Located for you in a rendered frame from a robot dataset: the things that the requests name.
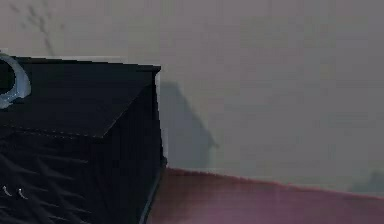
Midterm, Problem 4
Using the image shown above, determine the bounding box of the grey round object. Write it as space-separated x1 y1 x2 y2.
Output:
0 53 32 110

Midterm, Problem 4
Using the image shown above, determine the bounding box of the black cabinet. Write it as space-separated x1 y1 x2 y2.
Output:
0 55 168 224

